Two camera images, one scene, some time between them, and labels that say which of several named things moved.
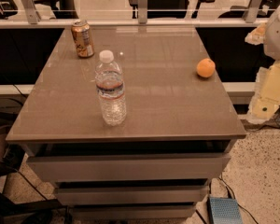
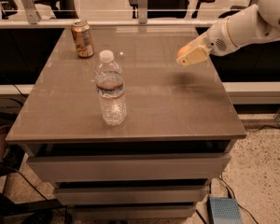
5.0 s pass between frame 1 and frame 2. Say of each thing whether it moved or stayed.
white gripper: moved
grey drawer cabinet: stayed
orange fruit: moved
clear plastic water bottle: stayed
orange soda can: stayed
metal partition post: stayed
